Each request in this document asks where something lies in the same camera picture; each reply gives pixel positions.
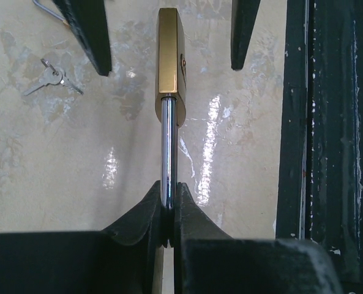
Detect large brass padlock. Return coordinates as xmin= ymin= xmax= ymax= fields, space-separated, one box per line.
xmin=155 ymin=7 xmax=187 ymax=211

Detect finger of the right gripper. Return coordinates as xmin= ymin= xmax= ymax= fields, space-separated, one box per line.
xmin=53 ymin=0 xmax=112 ymax=77
xmin=230 ymin=0 xmax=261 ymax=71

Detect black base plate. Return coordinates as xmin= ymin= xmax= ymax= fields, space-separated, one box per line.
xmin=275 ymin=1 xmax=363 ymax=284

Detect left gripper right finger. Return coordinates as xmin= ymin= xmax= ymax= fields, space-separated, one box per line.
xmin=174 ymin=183 xmax=343 ymax=293

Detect small brass padlock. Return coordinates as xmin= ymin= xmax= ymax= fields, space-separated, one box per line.
xmin=32 ymin=0 xmax=69 ymax=28

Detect large padlock keys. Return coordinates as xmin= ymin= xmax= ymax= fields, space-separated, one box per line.
xmin=23 ymin=58 xmax=84 ymax=96

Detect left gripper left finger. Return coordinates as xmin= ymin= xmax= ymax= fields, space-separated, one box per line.
xmin=0 ymin=182 xmax=162 ymax=293

